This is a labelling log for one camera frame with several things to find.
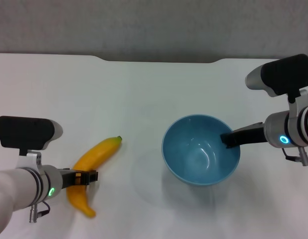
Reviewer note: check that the silver camera bracket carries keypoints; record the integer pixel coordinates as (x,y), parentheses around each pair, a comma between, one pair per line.
(302,102)
(32,159)

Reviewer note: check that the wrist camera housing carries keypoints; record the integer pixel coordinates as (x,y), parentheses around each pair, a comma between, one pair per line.
(281,74)
(22,132)

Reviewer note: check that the yellow banana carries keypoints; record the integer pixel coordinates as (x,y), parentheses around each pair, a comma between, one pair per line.
(94,155)

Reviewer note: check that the blue plastic bowl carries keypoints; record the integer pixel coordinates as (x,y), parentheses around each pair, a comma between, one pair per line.
(199,161)

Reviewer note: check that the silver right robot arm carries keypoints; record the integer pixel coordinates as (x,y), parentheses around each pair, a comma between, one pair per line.
(293,129)

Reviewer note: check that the right wrist camera housing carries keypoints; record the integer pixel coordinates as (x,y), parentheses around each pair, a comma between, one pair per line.
(281,74)

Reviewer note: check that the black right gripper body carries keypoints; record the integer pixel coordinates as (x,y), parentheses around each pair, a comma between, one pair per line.
(251,137)

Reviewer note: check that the left wrist camera housing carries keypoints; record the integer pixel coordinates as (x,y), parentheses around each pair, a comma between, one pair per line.
(22,132)

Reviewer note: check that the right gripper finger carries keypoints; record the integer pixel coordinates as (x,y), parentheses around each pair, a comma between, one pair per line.
(230,140)

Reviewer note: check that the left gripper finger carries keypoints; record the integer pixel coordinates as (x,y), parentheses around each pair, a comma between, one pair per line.
(90,176)

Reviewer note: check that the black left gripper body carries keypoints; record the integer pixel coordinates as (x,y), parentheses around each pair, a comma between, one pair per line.
(68,178)

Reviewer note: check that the right silver camera bracket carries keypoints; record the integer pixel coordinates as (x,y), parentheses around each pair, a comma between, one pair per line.
(302,102)

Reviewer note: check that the left silver camera bracket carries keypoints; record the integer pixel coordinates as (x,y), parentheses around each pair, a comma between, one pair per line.
(32,159)

